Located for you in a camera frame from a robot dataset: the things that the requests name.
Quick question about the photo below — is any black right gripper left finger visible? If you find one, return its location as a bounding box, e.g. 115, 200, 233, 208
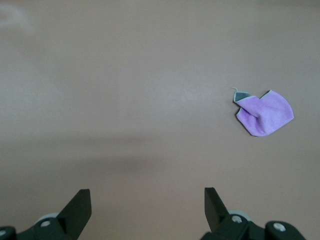
0, 189, 92, 240

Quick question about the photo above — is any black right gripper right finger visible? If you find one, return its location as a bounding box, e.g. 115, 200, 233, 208
202, 187, 308, 240

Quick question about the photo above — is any purple towel with grey back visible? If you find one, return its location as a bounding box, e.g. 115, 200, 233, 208
232, 86, 295, 138

